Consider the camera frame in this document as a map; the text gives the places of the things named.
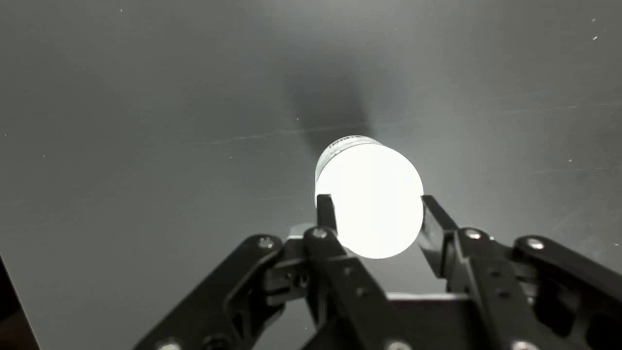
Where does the white pill bottle dark label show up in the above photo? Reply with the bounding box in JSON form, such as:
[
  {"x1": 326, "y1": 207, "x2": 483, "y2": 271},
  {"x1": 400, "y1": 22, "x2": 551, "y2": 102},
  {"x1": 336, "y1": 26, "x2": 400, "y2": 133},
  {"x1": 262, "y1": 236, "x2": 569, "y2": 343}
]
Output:
[{"x1": 312, "y1": 133, "x2": 427, "y2": 261}]

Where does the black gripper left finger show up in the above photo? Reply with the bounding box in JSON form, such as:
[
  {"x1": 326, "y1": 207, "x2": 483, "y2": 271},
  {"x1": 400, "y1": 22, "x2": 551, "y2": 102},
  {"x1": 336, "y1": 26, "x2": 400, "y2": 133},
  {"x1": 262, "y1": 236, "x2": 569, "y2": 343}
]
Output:
[{"x1": 131, "y1": 193, "x2": 417, "y2": 350}]

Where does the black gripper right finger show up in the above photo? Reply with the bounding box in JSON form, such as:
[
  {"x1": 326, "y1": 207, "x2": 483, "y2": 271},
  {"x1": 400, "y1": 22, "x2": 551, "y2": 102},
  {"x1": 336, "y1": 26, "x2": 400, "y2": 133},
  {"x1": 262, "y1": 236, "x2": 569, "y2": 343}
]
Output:
[{"x1": 417, "y1": 193, "x2": 622, "y2": 350}]

